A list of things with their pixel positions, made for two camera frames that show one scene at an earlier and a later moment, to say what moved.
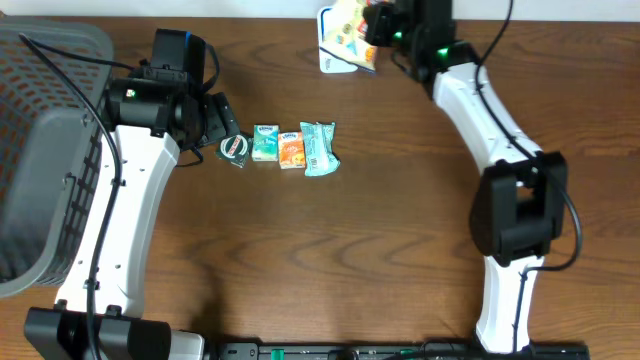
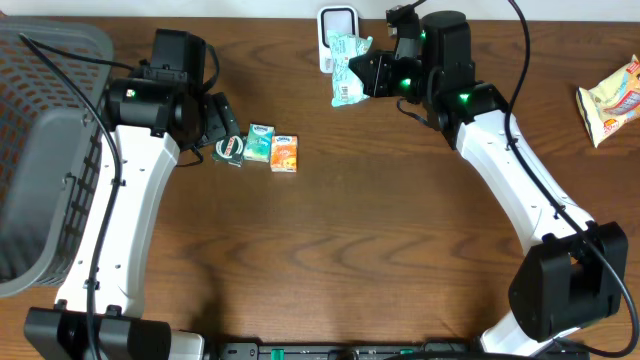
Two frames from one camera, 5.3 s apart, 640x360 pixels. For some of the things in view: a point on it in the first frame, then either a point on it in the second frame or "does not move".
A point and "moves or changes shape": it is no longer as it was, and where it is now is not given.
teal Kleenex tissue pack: x=265 y=142 moves or changes shape
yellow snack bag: x=342 y=43 → x=611 y=104
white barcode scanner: x=338 y=37 does not move
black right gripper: x=370 y=17 → x=373 y=78
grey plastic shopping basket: x=50 y=146 does not move
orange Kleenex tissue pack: x=291 y=150 moves or changes shape
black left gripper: x=220 y=120 does not move
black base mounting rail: x=395 y=351 does not move
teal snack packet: x=318 y=142 → x=347 y=86
